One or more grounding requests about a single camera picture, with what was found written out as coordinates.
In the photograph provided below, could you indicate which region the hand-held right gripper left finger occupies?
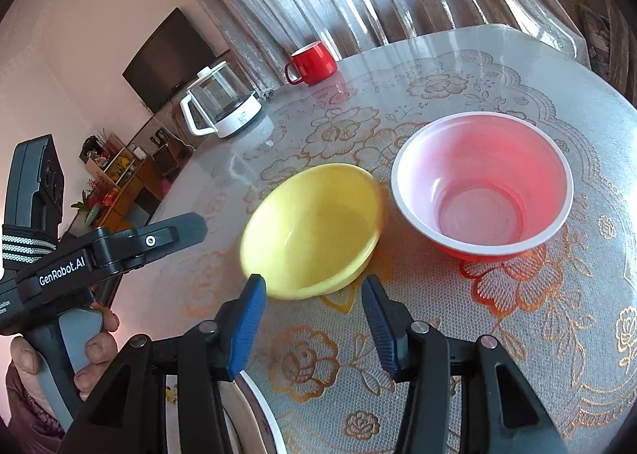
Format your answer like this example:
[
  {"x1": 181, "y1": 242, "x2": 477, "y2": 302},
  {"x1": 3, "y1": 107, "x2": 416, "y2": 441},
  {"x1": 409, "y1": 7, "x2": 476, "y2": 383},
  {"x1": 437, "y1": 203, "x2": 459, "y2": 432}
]
[{"x1": 70, "y1": 274, "x2": 268, "y2": 454}]

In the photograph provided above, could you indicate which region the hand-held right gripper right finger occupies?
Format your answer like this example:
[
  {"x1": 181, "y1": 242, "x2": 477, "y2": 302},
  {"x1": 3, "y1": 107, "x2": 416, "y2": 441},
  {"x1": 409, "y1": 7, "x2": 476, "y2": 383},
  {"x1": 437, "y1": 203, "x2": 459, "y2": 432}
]
[{"x1": 361, "y1": 275, "x2": 571, "y2": 454}]

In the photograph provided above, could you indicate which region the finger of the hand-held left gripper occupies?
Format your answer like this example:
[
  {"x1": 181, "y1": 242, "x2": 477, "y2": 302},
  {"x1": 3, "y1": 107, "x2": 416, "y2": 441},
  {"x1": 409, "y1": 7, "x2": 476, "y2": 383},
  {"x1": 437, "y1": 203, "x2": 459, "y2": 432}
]
[{"x1": 92, "y1": 215, "x2": 208, "y2": 282}]

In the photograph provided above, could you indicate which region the white plate with red print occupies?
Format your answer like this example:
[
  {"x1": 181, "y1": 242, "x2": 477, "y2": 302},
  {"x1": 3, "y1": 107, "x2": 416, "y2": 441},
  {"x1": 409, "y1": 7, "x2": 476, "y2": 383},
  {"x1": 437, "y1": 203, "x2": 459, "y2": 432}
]
[{"x1": 164, "y1": 368, "x2": 288, "y2": 454}]

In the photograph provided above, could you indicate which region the yellow plastic bowl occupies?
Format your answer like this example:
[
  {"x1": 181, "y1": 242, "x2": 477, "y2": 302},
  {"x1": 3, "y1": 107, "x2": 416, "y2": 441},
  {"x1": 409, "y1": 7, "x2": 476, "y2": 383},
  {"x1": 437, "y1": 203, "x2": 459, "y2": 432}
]
[{"x1": 240, "y1": 163, "x2": 388, "y2": 299}]

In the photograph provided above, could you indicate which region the person's left forearm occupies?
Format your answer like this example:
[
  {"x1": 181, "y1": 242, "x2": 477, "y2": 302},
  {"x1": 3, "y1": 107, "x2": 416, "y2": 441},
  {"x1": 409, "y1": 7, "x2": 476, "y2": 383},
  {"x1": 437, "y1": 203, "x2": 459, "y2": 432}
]
[{"x1": 0, "y1": 364, "x2": 75, "y2": 454}]

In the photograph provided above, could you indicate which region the person's left hand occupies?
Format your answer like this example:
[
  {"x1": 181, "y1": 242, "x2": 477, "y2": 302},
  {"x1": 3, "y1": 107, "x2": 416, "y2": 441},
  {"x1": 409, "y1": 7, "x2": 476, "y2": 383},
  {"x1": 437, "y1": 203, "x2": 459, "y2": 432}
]
[{"x1": 10, "y1": 309, "x2": 121, "y2": 397}]

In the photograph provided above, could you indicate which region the wooden desk cabinet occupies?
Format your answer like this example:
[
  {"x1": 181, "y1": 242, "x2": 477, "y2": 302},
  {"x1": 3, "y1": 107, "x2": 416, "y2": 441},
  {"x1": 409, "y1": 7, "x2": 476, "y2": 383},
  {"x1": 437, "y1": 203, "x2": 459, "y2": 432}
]
[{"x1": 74, "y1": 155, "x2": 166, "y2": 232}]

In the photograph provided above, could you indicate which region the small black speaker box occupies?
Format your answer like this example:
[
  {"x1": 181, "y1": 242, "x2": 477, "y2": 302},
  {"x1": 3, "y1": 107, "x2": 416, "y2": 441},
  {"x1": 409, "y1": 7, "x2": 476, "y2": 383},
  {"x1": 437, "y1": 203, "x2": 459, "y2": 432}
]
[{"x1": 152, "y1": 128, "x2": 182, "y2": 176}]

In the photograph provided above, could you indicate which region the wooden shelf with ornaments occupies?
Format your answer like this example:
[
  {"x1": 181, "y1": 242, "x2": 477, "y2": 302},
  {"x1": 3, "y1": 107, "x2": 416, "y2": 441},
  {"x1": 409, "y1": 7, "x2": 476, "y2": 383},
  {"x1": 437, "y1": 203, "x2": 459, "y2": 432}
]
[{"x1": 80, "y1": 131, "x2": 144, "y2": 183}]

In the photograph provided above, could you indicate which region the floral lace tablecloth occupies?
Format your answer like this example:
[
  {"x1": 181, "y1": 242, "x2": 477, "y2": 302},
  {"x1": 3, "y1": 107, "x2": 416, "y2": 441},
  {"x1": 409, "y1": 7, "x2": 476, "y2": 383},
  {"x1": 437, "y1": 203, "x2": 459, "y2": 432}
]
[{"x1": 94, "y1": 23, "x2": 637, "y2": 454}]

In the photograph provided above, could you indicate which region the white glass electric kettle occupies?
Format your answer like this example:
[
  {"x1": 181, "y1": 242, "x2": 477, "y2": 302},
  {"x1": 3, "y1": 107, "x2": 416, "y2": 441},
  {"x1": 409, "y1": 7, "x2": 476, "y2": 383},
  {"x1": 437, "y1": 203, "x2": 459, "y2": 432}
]
[{"x1": 180, "y1": 61, "x2": 263, "y2": 139}]

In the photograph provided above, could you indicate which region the black flat television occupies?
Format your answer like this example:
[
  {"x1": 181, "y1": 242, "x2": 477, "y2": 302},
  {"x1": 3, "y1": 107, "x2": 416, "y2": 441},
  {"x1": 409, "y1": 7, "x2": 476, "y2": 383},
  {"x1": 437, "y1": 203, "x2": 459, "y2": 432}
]
[{"x1": 122, "y1": 7, "x2": 218, "y2": 113}]

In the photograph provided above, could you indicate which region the red and white plastic bowl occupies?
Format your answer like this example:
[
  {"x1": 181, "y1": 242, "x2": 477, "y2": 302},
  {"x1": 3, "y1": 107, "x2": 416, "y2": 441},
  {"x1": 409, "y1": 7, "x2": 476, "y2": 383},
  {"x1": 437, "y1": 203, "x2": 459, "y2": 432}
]
[{"x1": 391, "y1": 112, "x2": 574, "y2": 263}]

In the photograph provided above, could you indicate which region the red mug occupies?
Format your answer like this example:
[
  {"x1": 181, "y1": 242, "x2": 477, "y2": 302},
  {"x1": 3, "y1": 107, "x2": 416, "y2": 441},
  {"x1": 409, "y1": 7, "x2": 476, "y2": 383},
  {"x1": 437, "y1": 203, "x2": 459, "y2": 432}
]
[{"x1": 284, "y1": 42, "x2": 339, "y2": 86}]

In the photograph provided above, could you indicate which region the brown wooden furniture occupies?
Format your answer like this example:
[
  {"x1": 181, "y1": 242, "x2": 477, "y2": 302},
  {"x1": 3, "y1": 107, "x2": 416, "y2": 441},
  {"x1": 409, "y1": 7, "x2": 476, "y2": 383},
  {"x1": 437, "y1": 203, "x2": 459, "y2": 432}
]
[{"x1": 528, "y1": 0, "x2": 637, "y2": 104}]

